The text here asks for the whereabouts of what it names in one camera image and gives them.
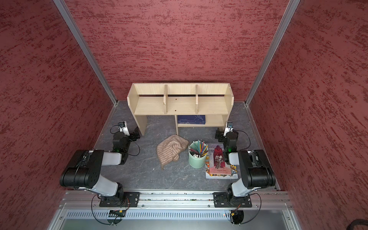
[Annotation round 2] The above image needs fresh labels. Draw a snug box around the corner aluminium post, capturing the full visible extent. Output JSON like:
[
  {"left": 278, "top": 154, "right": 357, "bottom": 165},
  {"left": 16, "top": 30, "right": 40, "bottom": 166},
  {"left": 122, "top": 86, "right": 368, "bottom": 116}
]
[
  {"left": 53, "top": 0, "right": 118, "bottom": 106},
  {"left": 245, "top": 0, "right": 300, "bottom": 107}
]

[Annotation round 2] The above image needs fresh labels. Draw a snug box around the dark blue book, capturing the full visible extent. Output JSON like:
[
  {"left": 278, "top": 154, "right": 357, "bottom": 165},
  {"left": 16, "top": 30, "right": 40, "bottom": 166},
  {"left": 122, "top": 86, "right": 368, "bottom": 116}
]
[{"left": 177, "top": 115, "right": 206, "bottom": 125}]

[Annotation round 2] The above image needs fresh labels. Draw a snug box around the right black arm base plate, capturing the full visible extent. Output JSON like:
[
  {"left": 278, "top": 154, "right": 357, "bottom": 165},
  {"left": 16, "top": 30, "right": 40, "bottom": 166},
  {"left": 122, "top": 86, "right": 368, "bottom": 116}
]
[{"left": 213, "top": 192, "right": 253, "bottom": 208}]

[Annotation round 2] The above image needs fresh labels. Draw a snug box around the pink striped knitted cloth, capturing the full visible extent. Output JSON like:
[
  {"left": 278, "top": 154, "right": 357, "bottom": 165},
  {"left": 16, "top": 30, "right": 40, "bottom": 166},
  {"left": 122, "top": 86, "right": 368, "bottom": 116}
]
[{"left": 156, "top": 135, "right": 189, "bottom": 170}]

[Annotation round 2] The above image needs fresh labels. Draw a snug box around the right corner aluminium post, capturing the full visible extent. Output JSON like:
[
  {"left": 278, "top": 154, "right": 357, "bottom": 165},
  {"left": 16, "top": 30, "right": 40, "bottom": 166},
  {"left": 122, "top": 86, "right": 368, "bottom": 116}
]
[{"left": 245, "top": 0, "right": 300, "bottom": 107}]

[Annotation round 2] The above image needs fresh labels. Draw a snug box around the mint green pencil cup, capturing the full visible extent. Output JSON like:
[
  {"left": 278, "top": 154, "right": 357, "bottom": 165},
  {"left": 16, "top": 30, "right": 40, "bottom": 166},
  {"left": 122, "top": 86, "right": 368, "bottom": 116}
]
[{"left": 189, "top": 155, "right": 206, "bottom": 169}]

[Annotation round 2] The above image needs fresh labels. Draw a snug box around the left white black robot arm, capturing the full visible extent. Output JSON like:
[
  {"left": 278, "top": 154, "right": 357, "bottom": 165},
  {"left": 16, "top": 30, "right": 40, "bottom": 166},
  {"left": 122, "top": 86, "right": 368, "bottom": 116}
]
[{"left": 59, "top": 127, "right": 140, "bottom": 201}]

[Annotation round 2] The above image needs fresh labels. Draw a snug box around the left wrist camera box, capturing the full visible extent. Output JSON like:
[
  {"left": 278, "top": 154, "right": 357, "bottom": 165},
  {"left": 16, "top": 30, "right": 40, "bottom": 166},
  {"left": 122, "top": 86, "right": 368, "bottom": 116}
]
[{"left": 118, "top": 121, "right": 130, "bottom": 136}]

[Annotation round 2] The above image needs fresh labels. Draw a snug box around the bundle of coloured pencils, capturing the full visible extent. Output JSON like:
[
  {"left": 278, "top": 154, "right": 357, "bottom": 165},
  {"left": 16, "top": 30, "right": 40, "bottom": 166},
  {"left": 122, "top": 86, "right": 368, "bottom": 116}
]
[{"left": 188, "top": 140, "right": 209, "bottom": 158}]

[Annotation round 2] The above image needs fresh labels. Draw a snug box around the left corner aluminium post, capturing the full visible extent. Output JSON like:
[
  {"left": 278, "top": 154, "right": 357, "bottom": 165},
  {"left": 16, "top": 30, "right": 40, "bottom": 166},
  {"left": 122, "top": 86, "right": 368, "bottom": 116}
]
[{"left": 53, "top": 0, "right": 118, "bottom": 106}]

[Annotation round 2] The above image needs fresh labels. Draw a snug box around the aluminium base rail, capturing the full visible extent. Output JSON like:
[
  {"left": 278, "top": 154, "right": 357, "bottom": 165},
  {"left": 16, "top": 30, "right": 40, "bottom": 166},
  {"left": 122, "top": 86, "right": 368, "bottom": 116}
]
[{"left": 58, "top": 190, "right": 293, "bottom": 210}]

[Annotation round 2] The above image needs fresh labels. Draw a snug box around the light wooden bookshelf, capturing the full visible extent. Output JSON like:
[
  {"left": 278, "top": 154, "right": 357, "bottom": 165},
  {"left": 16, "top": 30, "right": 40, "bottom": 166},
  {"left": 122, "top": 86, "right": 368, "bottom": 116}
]
[{"left": 127, "top": 83, "right": 234, "bottom": 135}]

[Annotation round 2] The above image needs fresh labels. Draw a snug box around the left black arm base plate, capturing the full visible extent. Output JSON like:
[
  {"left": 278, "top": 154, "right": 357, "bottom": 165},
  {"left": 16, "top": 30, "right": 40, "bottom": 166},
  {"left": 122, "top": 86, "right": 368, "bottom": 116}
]
[{"left": 99, "top": 192, "right": 140, "bottom": 208}]

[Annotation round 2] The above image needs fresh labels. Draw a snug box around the colourful picture book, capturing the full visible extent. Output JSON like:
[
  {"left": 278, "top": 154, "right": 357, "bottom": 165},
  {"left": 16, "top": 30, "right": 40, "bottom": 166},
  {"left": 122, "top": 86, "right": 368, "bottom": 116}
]
[{"left": 205, "top": 144, "right": 239, "bottom": 180}]

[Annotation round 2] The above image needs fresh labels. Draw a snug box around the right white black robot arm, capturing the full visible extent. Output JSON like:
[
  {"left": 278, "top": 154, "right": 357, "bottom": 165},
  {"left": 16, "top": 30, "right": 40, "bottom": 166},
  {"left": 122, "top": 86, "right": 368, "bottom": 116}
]
[{"left": 215, "top": 129, "right": 276, "bottom": 201}]

